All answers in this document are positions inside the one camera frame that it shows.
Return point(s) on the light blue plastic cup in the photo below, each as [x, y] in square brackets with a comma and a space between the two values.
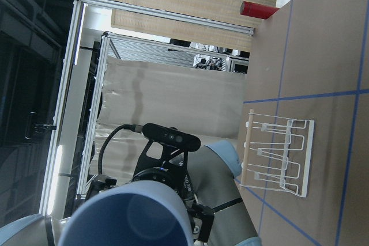
[138, 213]

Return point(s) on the aluminium frame cage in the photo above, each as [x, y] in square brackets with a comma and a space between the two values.
[200, 102]

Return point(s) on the white wire cup holder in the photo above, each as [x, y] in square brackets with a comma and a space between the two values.
[277, 153]

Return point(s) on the black webcam on bracket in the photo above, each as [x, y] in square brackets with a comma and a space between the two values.
[174, 143]

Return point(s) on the red cylinder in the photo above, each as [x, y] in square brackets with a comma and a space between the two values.
[257, 10]

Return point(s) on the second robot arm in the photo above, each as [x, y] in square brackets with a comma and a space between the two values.
[205, 182]

